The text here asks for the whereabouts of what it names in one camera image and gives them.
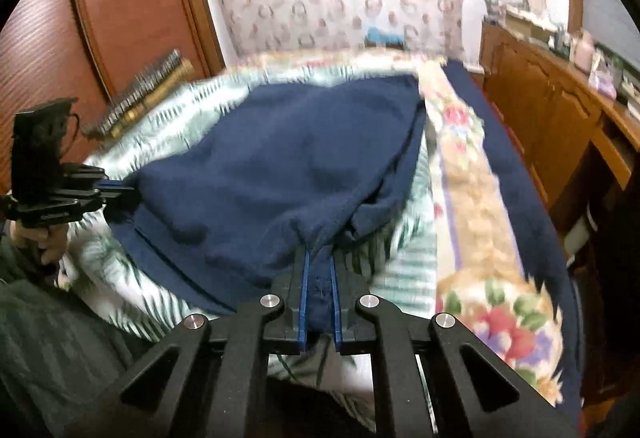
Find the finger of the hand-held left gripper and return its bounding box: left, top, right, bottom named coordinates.
left=60, top=164, right=126, bottom=193
left=37, top=188, right=141, bottom=223

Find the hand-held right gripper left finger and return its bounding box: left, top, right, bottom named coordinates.
left=65, top=245, right=313, bottom=438

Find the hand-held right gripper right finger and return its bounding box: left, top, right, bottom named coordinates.
left=327, top=250, right=583, bottom=438

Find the navy printed t-shirt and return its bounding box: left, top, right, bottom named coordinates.
left=107, top=74, right=428, bottom=336

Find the person's left hand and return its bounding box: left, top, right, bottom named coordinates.
left=10, top=220, right=68, bottom=269

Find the palm leaf print bedsheet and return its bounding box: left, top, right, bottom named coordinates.
left=57, top=62, right=441, bottom=434

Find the black circle-patterned pillow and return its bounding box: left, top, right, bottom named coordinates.
left=82, top=48, right=183, bottom=139

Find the woven straw pillow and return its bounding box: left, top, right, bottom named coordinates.
left=107, top=60, right=196, bottom=139

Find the person's dark green clothing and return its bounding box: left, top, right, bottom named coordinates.
left=0, top=233, right=351, bottom=438

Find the floral blanket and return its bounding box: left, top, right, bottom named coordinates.
left=235, top=50, right=566, bottom=406

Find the wooden louvered wardrobe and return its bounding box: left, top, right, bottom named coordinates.
left=0, top=0, right=226, bottom=199

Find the navy blue bedsheet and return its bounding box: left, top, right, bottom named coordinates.
left=440, top=60, right=586, bottom=424

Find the box with blue cloth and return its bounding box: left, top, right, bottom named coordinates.
left=364, top=25, right=406, bottom=49

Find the wooden sideboard cabinet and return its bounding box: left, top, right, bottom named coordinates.
left=477, top=20, right=640, bottom=269

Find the open cardboard box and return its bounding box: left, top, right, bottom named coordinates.
left=505, top=5, right=556, bottom=38

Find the purple tissue pack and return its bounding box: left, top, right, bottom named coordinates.
left=589, top=68, right=618, bottom=96

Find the pink thermos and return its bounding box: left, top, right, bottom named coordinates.
left=572, top=30, right=596, bottom=71

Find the grey window blind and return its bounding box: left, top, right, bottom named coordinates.
left=580, top=0, right=640, bottom=68

